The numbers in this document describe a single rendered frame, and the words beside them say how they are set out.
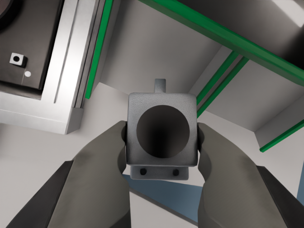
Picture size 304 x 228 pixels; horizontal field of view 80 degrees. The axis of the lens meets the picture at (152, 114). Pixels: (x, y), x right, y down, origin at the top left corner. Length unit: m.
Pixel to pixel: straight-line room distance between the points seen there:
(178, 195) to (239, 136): 1.03
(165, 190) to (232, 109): 1.17
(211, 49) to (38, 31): 0.25
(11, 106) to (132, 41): 0.21
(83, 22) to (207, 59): 0.21
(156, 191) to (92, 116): 1.07
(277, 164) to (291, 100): 0.29
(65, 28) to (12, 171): 0.30
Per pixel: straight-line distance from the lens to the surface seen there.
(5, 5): 0.35
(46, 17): 0.35
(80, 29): 0.34
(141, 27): 0.23
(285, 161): 0.61
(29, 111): 0.35
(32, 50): 0.34
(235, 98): 0.31
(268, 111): 0.34
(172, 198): 1.47
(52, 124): 0.33
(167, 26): 0.23
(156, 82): 0.16
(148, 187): 1.39
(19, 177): 0.48
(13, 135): 0.46
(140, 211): 0.47
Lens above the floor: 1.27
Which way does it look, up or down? 80 degrees down
